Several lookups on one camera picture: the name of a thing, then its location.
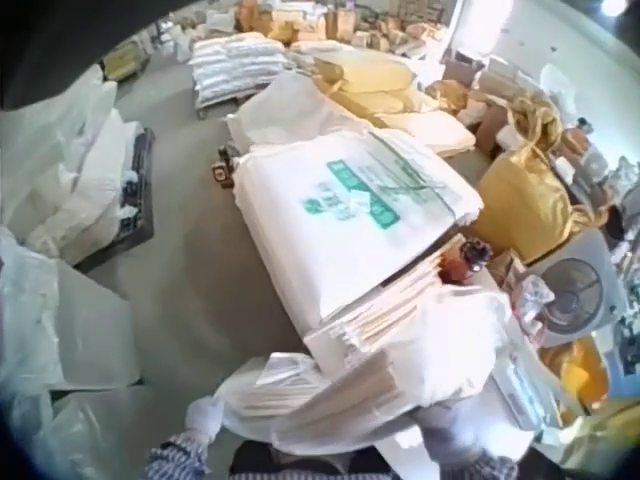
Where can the person's left hand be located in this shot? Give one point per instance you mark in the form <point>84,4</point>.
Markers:
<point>204,419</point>

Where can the person's right hand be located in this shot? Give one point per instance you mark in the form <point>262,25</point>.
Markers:
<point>447,427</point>

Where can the person's left fingers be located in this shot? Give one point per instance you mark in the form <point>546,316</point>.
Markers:
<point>200,411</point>

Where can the person's right fingers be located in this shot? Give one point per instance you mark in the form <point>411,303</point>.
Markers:
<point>440,417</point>

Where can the plastic-wrapped bundle of white sacks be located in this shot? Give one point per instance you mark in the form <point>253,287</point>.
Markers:
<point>350,395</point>

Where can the white sack with faint print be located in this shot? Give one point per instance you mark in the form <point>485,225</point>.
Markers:
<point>525,382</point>

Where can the small clear plastic bag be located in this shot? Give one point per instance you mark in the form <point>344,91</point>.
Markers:
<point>534,302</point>

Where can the red bottle with dark cap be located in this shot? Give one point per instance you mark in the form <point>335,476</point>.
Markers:
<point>462,267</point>

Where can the grey electric fan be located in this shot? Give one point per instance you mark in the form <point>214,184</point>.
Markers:
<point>575,295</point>

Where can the clear plastic sheet heap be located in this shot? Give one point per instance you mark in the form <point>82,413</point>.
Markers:
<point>27,330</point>

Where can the stack of green-printed white sacks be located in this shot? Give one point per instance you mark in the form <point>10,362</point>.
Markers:
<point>325,225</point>

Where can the dark floor pallet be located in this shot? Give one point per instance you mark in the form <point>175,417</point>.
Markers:
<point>140,195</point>

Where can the large tied yellow sack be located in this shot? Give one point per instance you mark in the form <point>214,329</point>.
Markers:
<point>525,200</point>

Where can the small orange and black device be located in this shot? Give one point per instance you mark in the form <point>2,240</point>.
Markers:
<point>223,171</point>

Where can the heap of white bulk bags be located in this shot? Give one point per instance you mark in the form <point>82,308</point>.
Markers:
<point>75,165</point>

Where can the brown cardboard boxes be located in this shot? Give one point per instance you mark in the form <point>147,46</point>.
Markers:
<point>487,117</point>

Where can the folded white bulk bag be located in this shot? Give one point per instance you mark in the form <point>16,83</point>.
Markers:
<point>290,107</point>

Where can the pile of flat yellow sacks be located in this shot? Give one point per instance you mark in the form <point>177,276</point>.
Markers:
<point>385,90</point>

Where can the pallet of filled white sacks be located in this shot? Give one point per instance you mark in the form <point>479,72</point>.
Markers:
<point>235,65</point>

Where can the heap of brown paper sacks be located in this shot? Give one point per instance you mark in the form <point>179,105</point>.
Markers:
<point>345,25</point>

